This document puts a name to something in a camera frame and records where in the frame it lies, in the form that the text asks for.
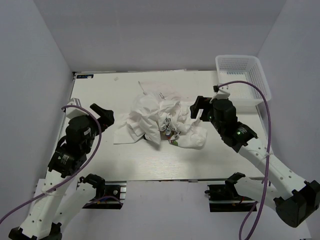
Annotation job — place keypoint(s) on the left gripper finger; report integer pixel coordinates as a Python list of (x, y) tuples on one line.
[(107, 119), (103, 113)]

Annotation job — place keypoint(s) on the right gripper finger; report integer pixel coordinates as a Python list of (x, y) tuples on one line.
[(202, 103), (194, 110)]

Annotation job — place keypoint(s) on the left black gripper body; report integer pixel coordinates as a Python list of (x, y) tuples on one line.
[(94, 128)]

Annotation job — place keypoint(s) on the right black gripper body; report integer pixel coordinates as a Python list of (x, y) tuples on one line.
[(216, 123)]

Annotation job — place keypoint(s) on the white printed t-shirt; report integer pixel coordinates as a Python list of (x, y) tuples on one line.
[(175, 125)]

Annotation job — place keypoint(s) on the white green-sleeved t-shirt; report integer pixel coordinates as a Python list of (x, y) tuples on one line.
[(141, 120)]

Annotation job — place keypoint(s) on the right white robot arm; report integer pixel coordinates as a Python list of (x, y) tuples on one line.
[(292, 197)]

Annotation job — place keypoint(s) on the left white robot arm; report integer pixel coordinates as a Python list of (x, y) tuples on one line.
[(49, 215)]

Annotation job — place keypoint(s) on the blue table label sticker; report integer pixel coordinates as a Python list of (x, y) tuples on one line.
[(84, 76)]

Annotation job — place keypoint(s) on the white plastic basket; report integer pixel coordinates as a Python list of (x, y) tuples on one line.
[(248, 77)]

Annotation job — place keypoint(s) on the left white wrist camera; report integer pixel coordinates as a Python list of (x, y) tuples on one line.
[(72, 112)]

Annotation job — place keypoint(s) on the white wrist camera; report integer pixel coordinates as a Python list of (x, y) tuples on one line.
[(72, 112), (220, 92)]

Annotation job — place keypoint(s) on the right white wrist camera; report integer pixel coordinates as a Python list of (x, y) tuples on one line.
[(220, 92)]

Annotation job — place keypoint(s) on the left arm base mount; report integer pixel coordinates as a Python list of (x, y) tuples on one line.
[(112, 197)]

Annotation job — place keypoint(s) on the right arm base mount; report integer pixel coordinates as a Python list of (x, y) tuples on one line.
[(221, 201)]

